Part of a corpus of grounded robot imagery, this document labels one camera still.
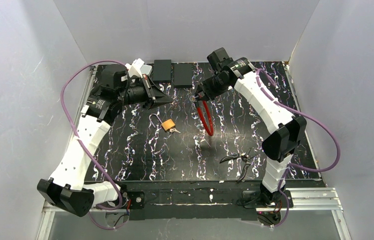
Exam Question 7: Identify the red cable bike lock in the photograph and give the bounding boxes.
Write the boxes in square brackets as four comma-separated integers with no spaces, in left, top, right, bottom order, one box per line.
[190,96,214,137]

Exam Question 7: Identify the brass padlock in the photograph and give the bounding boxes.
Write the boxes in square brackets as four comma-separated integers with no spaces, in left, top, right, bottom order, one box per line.
[149,113,176,132]

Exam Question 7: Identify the silver key bunch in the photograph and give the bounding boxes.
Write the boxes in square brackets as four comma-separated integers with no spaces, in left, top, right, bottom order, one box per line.
[169,127,180,133]

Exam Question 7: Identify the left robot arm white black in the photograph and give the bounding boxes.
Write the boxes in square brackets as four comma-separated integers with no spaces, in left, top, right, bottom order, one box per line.
[37,64,173,217]

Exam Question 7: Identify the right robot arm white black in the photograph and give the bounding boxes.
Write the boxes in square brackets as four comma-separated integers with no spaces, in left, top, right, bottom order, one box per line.
[191,47,307,204]

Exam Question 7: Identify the black box left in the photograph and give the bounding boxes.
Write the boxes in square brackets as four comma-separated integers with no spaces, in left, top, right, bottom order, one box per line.
[152,59,172,83]

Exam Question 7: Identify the black box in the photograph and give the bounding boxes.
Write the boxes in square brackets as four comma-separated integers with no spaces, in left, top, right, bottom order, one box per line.
[152,59,172,83]
[173,63,193,89]

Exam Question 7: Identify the black box right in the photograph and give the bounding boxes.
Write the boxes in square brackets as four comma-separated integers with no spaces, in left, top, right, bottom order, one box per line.
[173,63,193,89]

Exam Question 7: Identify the white rectangular box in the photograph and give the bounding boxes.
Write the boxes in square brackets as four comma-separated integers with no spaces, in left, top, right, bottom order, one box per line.
[140,64,152,75]

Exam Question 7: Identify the black pliers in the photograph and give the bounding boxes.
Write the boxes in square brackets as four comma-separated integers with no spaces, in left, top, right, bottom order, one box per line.
[219,147,255,184]

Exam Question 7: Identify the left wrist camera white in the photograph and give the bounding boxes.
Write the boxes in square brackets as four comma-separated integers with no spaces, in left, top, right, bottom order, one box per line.
[125,58,144,79]

